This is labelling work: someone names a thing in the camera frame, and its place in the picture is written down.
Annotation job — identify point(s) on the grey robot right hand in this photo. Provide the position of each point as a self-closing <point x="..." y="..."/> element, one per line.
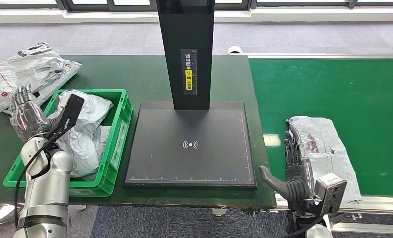
<point x="298" y="187"/>

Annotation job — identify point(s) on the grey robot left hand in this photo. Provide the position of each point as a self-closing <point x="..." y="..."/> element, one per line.
<point x="29" y="118"/>

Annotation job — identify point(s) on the grey poly mailer red print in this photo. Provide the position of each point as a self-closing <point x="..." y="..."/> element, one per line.
<point x="331" y="141"/>
<point x="84" y="154"/>
<point x="94" y="108"/>

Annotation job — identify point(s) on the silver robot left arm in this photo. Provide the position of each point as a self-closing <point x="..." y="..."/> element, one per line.
<point x="48" y="190"/>

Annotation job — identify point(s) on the green conveyor belt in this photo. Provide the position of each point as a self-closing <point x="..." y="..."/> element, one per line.
<point x="314" y="88"/>

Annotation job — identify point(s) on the black inbound scanner machine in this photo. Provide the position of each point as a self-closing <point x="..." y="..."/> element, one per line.
<point x="190" y="157"/>

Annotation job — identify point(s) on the white bag with black letters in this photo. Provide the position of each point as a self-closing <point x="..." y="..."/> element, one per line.
<point x="40" y="95"/>

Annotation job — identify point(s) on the white crumpled courier bag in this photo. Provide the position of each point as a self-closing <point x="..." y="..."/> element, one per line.
<point x="35" y="69"/>

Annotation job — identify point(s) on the white table foot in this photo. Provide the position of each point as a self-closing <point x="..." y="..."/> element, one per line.
<point x="78" y="208"/>
<point x="219" y="212"/>

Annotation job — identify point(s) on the green plastic crate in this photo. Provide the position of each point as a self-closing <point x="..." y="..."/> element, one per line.
<point x="117" y="105"/>

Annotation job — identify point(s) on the white round cap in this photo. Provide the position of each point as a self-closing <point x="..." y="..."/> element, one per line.
<point x="235" y="50"/>

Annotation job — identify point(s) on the black yellow ruler label sticker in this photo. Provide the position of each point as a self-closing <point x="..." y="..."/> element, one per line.
<point x="188" y="72"/>

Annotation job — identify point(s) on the white window sill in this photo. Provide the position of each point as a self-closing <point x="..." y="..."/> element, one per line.
<point x="314" y="15"/>

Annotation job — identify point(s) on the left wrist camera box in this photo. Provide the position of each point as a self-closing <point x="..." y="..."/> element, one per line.
<point x="71" y="110"/>

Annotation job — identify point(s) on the aluminium conveyor frame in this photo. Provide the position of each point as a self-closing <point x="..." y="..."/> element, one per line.
<point x="380" y="205"/>

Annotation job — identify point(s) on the dark window frame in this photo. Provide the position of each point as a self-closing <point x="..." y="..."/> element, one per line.
<point x="91" y="6"/>

